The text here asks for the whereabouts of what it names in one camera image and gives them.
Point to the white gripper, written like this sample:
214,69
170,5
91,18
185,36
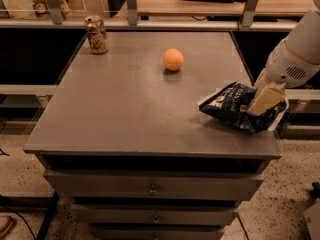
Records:
286,65

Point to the blue potato chip bag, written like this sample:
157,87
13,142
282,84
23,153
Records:
230,105

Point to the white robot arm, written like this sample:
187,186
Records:
304,39

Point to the white paper bag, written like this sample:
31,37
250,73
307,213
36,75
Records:
32,9

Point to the orange fruit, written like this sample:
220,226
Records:
173,59

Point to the grey box on floor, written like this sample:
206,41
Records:
312,218

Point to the grey drawer cabinet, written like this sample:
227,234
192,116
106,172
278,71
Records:
124,111

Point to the top drawer with knob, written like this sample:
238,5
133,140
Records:
156,185

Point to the drawer with knob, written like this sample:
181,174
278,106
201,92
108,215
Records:
156,185
149,232
215,216

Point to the gold soda can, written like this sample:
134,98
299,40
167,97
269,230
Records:
96,34

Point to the bottom drawer with knob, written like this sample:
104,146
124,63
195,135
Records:
149,232

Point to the middle drawer with knob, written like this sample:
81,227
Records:
215,216

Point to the red shoe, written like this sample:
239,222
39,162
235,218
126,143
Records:
5,225

